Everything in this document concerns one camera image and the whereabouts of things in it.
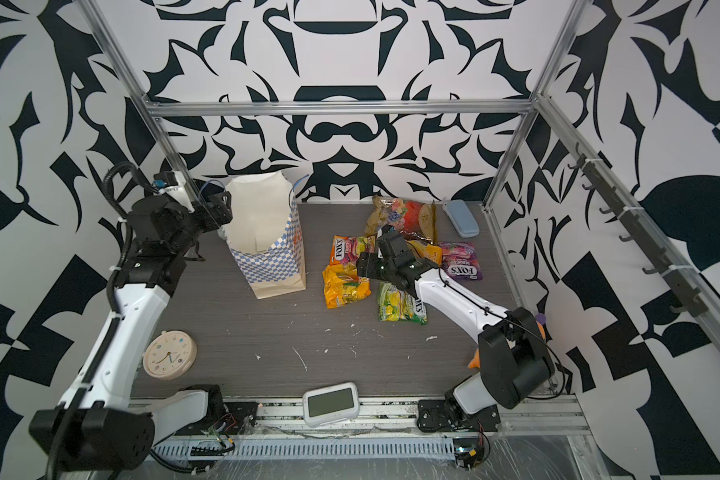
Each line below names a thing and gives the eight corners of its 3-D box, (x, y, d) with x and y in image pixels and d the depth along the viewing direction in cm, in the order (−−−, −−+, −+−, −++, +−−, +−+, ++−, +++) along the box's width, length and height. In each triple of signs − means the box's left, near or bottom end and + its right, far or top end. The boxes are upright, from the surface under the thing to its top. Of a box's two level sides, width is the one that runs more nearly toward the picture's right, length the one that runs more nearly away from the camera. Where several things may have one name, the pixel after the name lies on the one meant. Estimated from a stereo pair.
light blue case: (458, 239, 111) (459, 235, 109) (440, 205, 122) (441, 201, 120) (481, 235, 112) (483, 232, 110) (462, 202, 123) (463, 198, 121)
